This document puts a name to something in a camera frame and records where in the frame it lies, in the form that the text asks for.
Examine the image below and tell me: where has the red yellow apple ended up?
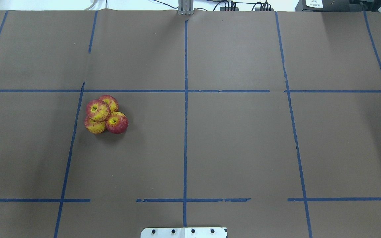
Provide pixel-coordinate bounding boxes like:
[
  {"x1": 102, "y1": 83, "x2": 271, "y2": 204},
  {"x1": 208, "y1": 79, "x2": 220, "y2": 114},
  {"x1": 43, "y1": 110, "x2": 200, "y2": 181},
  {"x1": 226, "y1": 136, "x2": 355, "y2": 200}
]
[
  {"x1": 99, "y1": 95, "x2": 119, "y2": 112},
  {"x1": 86, "y1": 99, "x2": 111, "y2": 122},
  {"x1": 84, "y1": 117, "x2": 106, "y2": 134},
  {"x1": 105, "y1": 111, "x2": 129, "y2": 134}
]

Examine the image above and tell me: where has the red yellow apple front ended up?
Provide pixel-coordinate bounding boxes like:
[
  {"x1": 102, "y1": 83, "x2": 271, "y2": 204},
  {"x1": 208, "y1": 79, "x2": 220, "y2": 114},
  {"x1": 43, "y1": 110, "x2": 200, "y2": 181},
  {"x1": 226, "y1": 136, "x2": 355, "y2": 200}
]
[{"x1": 84, "y1": 117, "x2": 106, "y2": 134}]

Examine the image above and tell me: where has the black box computer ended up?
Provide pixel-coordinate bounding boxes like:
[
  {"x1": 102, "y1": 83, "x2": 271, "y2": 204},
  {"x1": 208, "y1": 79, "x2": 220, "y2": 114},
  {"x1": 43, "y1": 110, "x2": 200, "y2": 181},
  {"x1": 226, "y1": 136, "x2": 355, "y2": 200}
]
[{"x1": 295, "y1": 0, "x2": 381, "y2": 12}]

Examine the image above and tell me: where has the aluminium frame post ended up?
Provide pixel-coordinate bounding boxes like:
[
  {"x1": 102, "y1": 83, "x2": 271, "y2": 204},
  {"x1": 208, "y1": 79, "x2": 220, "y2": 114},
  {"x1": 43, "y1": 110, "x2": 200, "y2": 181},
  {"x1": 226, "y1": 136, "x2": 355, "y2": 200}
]
[{"x1": 178, "y1": 0, "x2": 194, "y2": 16}]

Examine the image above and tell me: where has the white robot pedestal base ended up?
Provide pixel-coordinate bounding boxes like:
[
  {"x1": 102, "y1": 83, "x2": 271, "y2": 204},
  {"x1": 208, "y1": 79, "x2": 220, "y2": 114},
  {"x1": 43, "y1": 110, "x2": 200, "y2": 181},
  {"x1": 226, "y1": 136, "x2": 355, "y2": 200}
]
[{"x1": 140, "y1": 227, "x2": 228, "y2": 238}]

